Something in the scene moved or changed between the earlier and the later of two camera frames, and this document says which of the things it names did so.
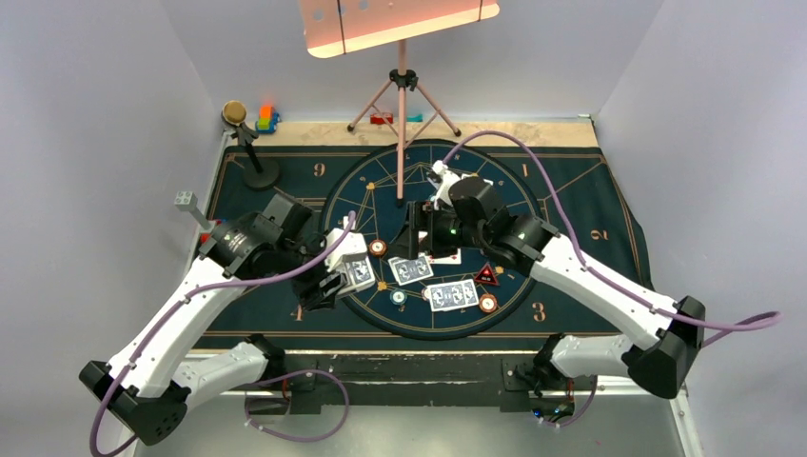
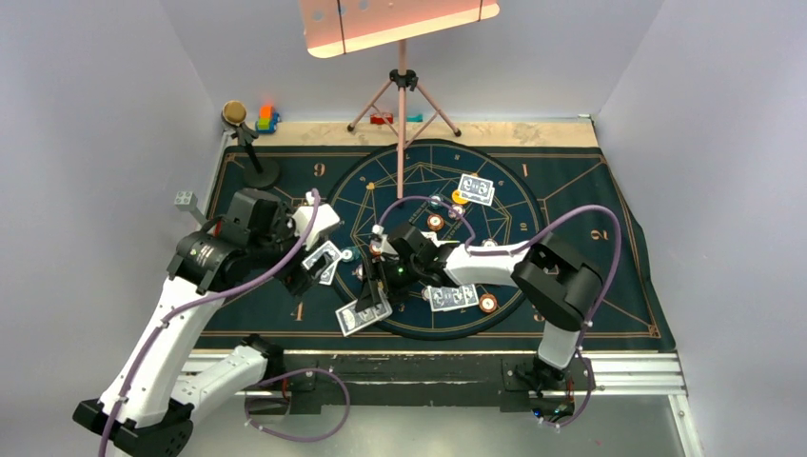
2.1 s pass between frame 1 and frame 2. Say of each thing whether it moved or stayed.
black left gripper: moved
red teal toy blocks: stayed
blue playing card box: moved
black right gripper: moved
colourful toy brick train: stayed
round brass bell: stayed
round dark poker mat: stayed
